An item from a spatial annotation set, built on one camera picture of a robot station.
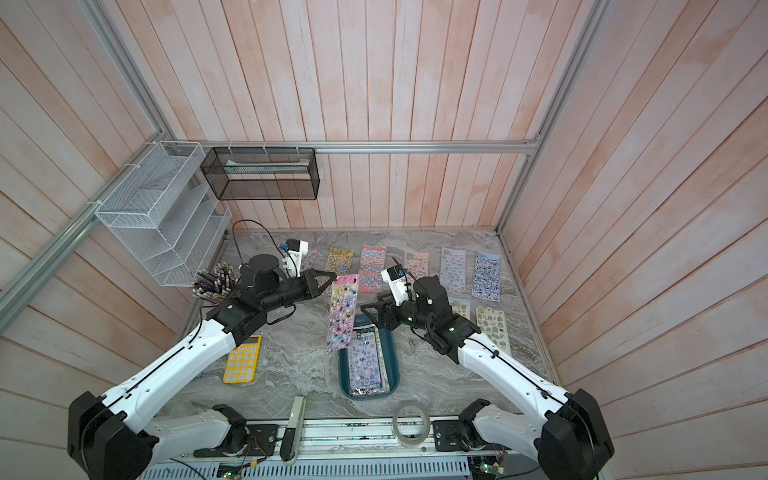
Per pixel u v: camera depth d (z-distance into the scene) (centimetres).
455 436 72
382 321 67
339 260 111
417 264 112
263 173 101
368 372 84
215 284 84
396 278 66
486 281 105
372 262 111
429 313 59
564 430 39
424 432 72
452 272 107
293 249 66
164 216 73
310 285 64
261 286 55
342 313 78
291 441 69
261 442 73
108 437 37
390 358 86
